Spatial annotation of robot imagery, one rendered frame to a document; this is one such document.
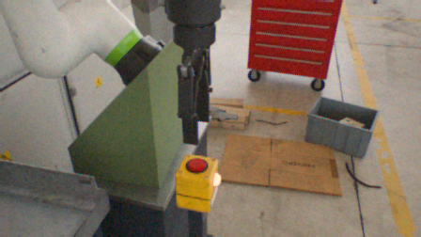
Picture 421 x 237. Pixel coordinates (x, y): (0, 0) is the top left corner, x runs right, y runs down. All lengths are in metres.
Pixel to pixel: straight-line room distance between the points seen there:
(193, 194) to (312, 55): 2.34
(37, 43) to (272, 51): 2.38
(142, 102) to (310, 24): 2.25
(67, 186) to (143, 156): 0.19
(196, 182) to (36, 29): 0.47
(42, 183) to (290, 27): 2.41
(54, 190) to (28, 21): 0.36
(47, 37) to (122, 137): 0.28
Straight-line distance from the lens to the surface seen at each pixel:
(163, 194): 0.92
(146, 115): 0.81
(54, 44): 0.85
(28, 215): 0.82
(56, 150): 1.79
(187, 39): 0.58
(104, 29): 0.94
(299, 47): 2.97
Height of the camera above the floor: 1.39
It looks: 32 degrees down
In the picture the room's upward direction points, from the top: straight up
